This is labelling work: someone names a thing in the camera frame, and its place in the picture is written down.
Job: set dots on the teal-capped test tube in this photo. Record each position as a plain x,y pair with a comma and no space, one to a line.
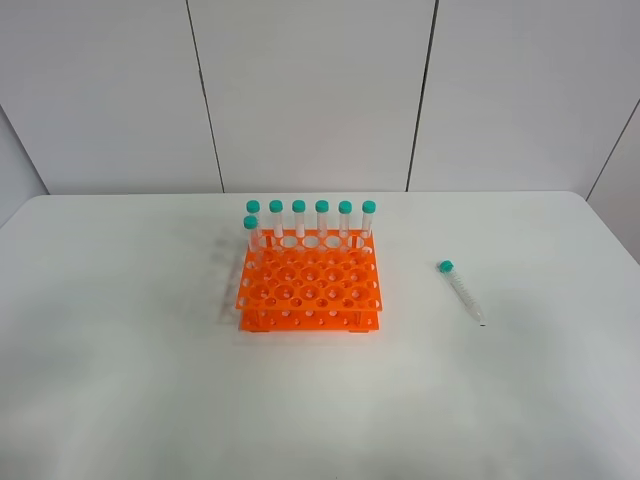
251,224
472,306

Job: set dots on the orange test tube rack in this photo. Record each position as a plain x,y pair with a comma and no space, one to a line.
315,284

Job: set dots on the row test tube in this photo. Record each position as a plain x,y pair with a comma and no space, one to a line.
299,208
368,209
253,208
276,209
345,210
322,209

